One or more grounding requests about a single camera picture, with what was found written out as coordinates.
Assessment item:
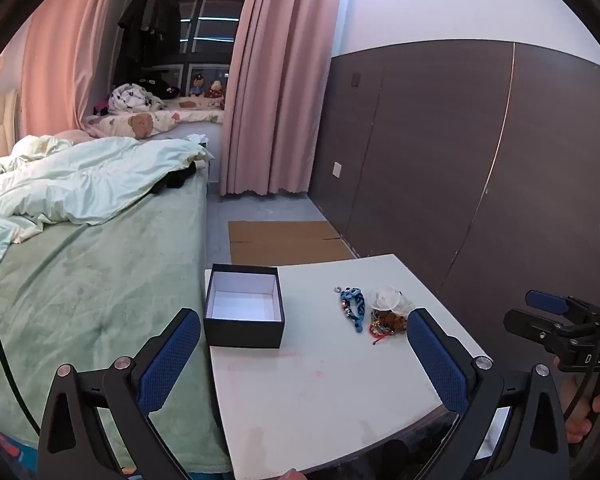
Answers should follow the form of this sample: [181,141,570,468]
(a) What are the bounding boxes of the green bed sheet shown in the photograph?
[0,165,233,476]

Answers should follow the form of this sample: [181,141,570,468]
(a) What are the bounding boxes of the brown cardboard sheet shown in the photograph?
[228,220,357,264]

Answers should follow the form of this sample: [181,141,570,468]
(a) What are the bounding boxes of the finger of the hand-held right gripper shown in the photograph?
[503,309,563,357]
[525,289,600,325]

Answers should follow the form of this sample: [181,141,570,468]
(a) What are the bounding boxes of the blue woven bracelet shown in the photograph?
[335,286,367,334]

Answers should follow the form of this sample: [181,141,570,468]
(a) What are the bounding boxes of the red cord bracelet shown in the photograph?
[369,325,398,347]

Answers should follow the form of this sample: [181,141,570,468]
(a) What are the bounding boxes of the pink curtain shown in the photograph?
[218,0,354,197]
[19,0,153,137]

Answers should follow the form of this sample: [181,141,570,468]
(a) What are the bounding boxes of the bear print quilt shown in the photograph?
[84,106,227,141]

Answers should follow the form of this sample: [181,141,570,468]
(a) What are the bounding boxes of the person's right hand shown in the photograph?
[562,375,600,445]

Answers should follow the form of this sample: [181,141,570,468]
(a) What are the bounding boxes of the dark framed window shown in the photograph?
[142,0,242,70]

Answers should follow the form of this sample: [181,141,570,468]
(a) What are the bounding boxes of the colourful patterned cloth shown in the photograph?
[0,416,41,480]

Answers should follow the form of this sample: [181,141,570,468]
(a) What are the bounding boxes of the clear plastic bag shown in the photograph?
[368,286,415,314]

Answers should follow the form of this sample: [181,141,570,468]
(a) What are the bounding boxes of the black plush toy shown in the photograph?
[139,75,182,100]

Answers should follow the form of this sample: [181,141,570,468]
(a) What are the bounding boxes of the dark hanging clothes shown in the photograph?
[117,0,182,69]

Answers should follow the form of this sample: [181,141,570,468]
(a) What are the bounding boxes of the black jewelry box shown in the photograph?
[203,263,286,349]

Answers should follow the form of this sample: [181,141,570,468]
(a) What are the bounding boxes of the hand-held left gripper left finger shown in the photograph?
[36,307,202,480]

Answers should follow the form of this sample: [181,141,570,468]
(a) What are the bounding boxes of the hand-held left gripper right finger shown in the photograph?
[406,308,571,480]

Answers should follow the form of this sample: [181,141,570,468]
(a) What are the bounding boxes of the white black patterned cloth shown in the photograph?
[107,82,167,114]

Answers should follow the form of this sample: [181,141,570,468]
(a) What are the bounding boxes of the pink pillow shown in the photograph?
[54,128,97,147]

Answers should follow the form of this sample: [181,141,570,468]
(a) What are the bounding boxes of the light green duvet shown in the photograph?
[0,134,215,271]

